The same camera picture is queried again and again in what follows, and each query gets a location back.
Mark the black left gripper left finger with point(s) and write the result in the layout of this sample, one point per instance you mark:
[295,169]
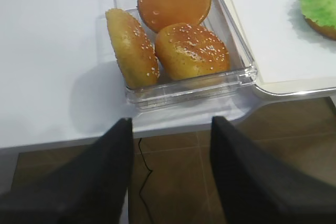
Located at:
[91,188]

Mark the white paper tray liner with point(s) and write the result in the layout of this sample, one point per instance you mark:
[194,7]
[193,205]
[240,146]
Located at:
[275,37]

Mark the green lettuce leaf on bun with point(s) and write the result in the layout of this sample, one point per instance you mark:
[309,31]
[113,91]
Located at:
[321,12]

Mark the sesame bun leaning on edge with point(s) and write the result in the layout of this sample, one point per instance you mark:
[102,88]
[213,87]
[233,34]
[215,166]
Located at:
[133,50]

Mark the sesame bun top flat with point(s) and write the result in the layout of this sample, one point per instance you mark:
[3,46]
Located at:
[187,51]

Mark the white serving tray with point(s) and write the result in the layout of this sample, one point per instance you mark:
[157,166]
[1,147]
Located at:
[265,77]

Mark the clear plastic bun container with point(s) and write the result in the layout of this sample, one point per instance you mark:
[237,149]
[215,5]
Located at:
[242,73]

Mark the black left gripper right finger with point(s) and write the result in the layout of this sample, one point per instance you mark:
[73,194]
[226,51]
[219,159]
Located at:
[256,187]

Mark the bun base on tray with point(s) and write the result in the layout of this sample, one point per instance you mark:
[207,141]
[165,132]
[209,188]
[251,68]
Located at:
[327,31]

